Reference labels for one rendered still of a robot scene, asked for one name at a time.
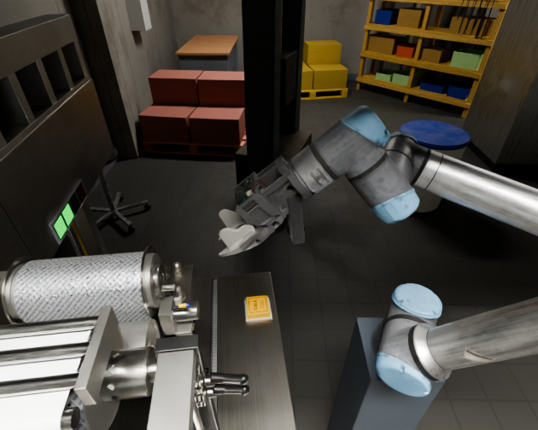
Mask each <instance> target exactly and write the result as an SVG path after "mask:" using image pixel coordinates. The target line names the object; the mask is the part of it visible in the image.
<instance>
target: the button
mask: <svg viewBox="0 0 538 430"><path fill-rule="evenodd" d="M246 300H247V312H248V319H253V318H262V317H269V316H270V309H269V304H268V298H267V295H264V296H255V297H247V298H246Z"/></svg>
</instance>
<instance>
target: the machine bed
mask: <svg viewBox="0 0 538 430"><path fill-rule="evenodd" d="M212 279H218V372H222V373H223V374H239V375H240V374H246V375H248V377H249V381H248V383H247V384H245V385H247V386H249V394H247V395H245V396H243V395H242V394H224V395H218V421H219V428H220V430H296V424H295V415H294V410H293V404H292V399H291V394H290V389H289V379H288V374H287V369H286V363H285V358H284V349H283V343H282V339H281V334H280V328H279V323H278V314H277V308H276V303H275V298H274V292H273V287H272V278H271V272H261V273H251V274H241V275H231V276H213V277H203V278H196V283H195V294H194V301H198V302H199V306H200V318H199V320H196V322H195V324H194V330H195V333H194V334H199V336H200V341H201V344H202V351H203V356H204V359H205V364H206V367H207V368H208V375H209V369H210V329H211V291H212ZM264 295H267V298H269V300H270V306H271V312H272V319H265V320H256V321H248V322H246V314H245V303H244V300H245V299H246V298H247V297H255V296H264ZM151 399H152V398H141V399H134V400H127V401H120V404H119V408H118V410H117V413H116V415H115V418H114V420H113V422H112V424H111V426H110V427H109V429H108V430H147V426H148V420H149V410H150V404H151Z"/></svg>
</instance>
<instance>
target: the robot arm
mask: <svg viewBox="0 0 538 430"><path fill-rule="evenodd" d="M343 174H344V175H345V177H346V178H347V179H348V181H349V182H350V183H351V184H352V185H353V187H354V188H355V190H356V191H357V192H358V193H359V195H360V196H361V198H362V199H363V200H364V202H365V203H366V204H367V205H368V206H369V207H370V211H373V213H374V214H375V215H376V216H377V217H378V219H379V220H380V221H381V222H382V223H384V224H395V223H398V222H400V221H402V220H404V219H405V218H407V217H409V216H410V215H411V214H413V213H414V212H415V211H416V209H417V208H418V205H419V198H418V196H417V194H416V193H415V189H414V188H412V187H411V185H412V186H415V187H417V188H420V189H423V190H425V191H428V192H430V193H432V194H434V195H438V196H440V197H442V198H444V199H447V200H450V201H452V202H455V203H457V204H460V205H461V206H465V207H467V208H470V209H471V210H474V211H476V212H480V213H482V214H484V215H487V216H489V217H491V218H494V219H497V220H499V221H501V222H503V223H506V224H510V225H511V226H514V227H516V228H518V229H521V230H524V231H526V232H529V233H530V234H533V235H537V236H538V189H535V188H532V187H530V186H528V185H525V184H523V183H519V182H517V181H514V180H511V179H510V178H507V177H503V176H501V175H498V174H496V173H493V172H491V171H487V170H484V169H482V168H480V167H477V166H474V165H471V164H469V163H466V162H464V161H462V160H457V159H455V158H453V157H450V156H448V155H445V154H442V153H439V152H436V151H435V150H432V149H429V148H426V147H423V146H420V145H418V141H417V140H416V138H415V137H414V136H413V135H412V134H410V133H408V132H404V131H397V132H393V133H391V134H389V131H388V130H387V129H386V127H385V125H384V124H383V122H382V121H381V120H380V118H378V116H377V115H376V114H375V112H374V111H373V110H372V109H371V108H370V107H368V106H364V105H363V106H362V105H361V106H358V107H357V108H356V109H355V110H353V111H352V112H351V113H349V114H347V115H346V116H345V117H343V118H342V119H339V120H338V122H337V123H335V124H334V125H333V126H332V127H331V128H330V129H329V130H327V131H326V132H325V133H323V134H322V135H321V136H320V137H318V138H317V139H316V140H315V141H313V142H312V143H310V144H309V145H307V146H306V147H305V148H304V149H303V150H302V151H301V152H299V153H298V154H297V155H295V156H294V157H293V158H292V159H291V162H289V163H288V162H287V161H286V160H285V159H284V158H283V157H282V155H280V156H279V157H278V158H277V159H275V160H274V161H273V162H272V163H271V164H270V165H269V166H267V167H266V168H265V169H263V170H262V171H261V172H260V173H258V174H256V173H255V172H253V173H251V174H250V175H249V176H248V177H246V178H245V179H244V180H243V181H241V182H240V183H239V184H238V185H237V186H236V187H235V188H234V190H235V191H236V192H234V193H235V194H234V195H235V208H236V209H235V212H233V211H230V210H227V209H223V210H221V211H220V212H219V216H220V218H221V219H222V221H223V222H224V223H225V225H226V227H227V228H223V229H222V230H221V231H220V232H219V237H220V238H219V241H220V242H222V241H223V242H224V243H225V244H226V245H227V247H226V248H225V249H224V250H222V251H221V252H220V253H219V256H221V257H224V256H229V255H232V254H236V253H240V252H242V251H247V250H249V249H251V248H253V247H256V246H258V245H259V244H261V243H262V242H263V241H264V240H265V239H266V238H267V237H268V236H269V235H270V234H271V233H272V232H274V231H275V229H276V228H277V227H278V226H279V225H280V224H282V222H283V221H284V219H285V218H286V215H287V219H288V225H287V233H288V235H289V236H290V237H291V240H292V242H293V244H299V243H303V242H304V241H305V235H304V234H305V231H306V227H305V224H304V223H303V215H302V205H301V195H302V196H304V197H305V198H306V199H308V198H310V197H311V196H312V195H314V193H318V192H319V191H321V190H322V189H324V188H325V187H326V186H328V185H329V184H331V183H332V182H334V181H335V180H337V179H338V178H339V177H341V176H342V175H343ZM248 179H250V180H248ZM247 180H248V181H247ZM246 181H247V182H246ZM245 182H246V183H245ZM243 183H244V185H243V186H242V187H240V186H241V185H242V184H243ZM410 184H411V185H410ZM253 225H255V226H256V227H257V228H254V226H253ZM391 298H392V299H391V300H390V303H389V308H388V310H387V313H386V316H385V318H384V320H383V321H382V322H381V323H379V324H378V325H377V326H376V327H375V329H374V330H373V333H372V336H371V347H372V350H373V351H374V353H375V355H376V356H377V361H376V371H377V374H378V376H379V377H380V378H381V380H382V381H383V382H384V383H386V384H387V385H388V386H390V387H392V388H393V389H395V390H396V391H398V392H401V393H404V394H406V395H409V396H413V397H424V396H426V395H428V394H429V392H430V390H431V384H430V383H431V382H433V381H443V380H446V379H447V378H448V377H449V376H450V375H451V371H452V370H453V369H461V368H466V367H470V366H476V365H480V364H485V363H493V362H499V361H503V360H507V359H513V358H517V357H526V356H530V355H535V354H538V297H535V298H533V299H527V300H525V301H522V302H518V303H516V304H512V305H508V306H504V307H501V308H499V309H495V310H492V311H487V312H484V313H481V314H478V315H475V316H472V317H467V318H464V319H461V320H458V321H455V322H450V323H447V324H443V325H441V326H438V327H437V326H436V323H437V319H438V317H439V316H440V315H441V314H442V303H441V301H440V299H439V298H438V297H437V295H436V294H434V293H433V292H432V291H431V290H429V289H428V288H425V287H423V286H420V285H418V284H413V283H406V284H401V285H400V286H398V287H397V288H396V289H395V291H394V292H393V293H392V296H391Z"/></svg>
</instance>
